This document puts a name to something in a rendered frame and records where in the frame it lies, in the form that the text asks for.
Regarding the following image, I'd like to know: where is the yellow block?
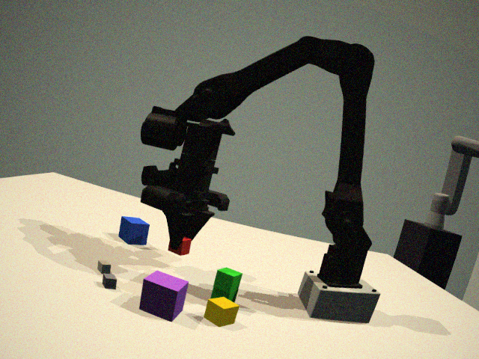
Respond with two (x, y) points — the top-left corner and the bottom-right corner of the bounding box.
(204, 297), (240, 327)

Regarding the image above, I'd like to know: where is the red block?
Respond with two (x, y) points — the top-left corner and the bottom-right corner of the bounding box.
(168, 236), (192, 256)

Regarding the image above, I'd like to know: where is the green block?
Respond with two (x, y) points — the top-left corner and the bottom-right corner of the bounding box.
(211, 287), (238, 303)
(213, 268), (242, 294)

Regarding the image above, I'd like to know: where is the blue block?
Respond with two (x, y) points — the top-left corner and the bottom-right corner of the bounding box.
(118, 216), (150, 245)

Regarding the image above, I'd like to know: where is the purple block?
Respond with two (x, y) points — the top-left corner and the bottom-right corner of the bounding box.
(139, 271), (189, 322)

